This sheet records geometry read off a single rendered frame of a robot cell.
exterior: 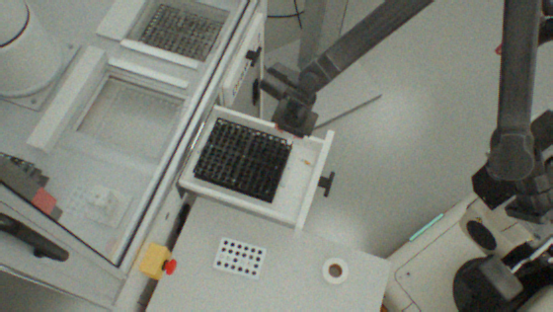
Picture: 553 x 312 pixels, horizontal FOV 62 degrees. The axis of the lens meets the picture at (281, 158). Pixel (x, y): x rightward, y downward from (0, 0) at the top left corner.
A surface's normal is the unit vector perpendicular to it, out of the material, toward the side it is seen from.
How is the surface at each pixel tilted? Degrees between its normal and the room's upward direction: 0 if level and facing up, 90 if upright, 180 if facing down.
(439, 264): 0
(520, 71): 59
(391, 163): 0
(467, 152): 0
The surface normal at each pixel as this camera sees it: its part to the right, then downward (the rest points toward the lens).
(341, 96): 0.07, -0.38
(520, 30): -0.35, 0.48
